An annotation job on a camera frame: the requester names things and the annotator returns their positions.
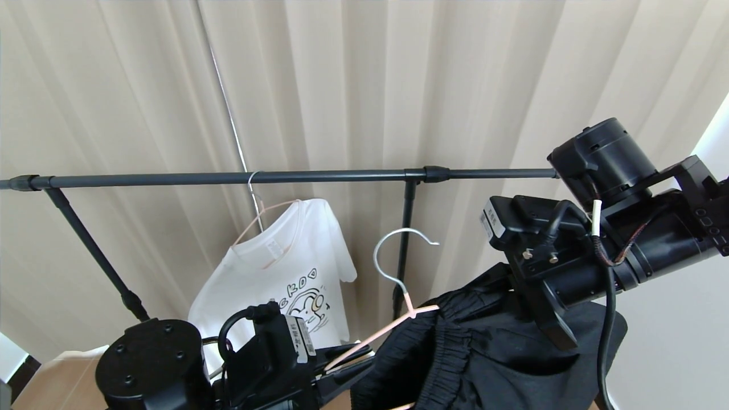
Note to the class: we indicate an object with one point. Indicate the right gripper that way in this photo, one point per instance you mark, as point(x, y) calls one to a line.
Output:
point(561, 296)

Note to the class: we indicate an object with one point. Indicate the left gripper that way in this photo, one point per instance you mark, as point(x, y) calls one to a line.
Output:
point(285, 398)

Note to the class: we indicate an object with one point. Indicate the pink clothes hanger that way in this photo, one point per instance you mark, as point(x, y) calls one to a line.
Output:
point(409, 307)
point(255, 196)

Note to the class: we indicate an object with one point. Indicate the black garment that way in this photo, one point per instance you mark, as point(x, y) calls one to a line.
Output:
point(484, 364)

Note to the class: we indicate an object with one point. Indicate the white printed t-shirt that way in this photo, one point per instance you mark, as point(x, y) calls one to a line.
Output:
point(250, 285)

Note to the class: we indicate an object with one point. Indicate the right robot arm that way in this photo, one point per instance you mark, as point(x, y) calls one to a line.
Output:
point(615, 159)

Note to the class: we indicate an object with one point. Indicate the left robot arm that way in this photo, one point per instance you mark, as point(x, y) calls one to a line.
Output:
point(148, 370)

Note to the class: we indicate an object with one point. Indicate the black clothes rack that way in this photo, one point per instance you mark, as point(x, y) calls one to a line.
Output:
point(171, 179)

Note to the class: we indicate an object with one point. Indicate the beige curtain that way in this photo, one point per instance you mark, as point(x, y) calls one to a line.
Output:
point(455, 68)

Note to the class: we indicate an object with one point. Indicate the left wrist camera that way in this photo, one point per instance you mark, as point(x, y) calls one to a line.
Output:
point(273, 347)

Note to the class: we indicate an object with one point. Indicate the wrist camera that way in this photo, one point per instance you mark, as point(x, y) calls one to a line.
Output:
point(273, 347)
point(524, 222)

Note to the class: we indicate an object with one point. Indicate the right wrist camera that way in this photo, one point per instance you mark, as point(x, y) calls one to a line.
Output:
point(524, 222)

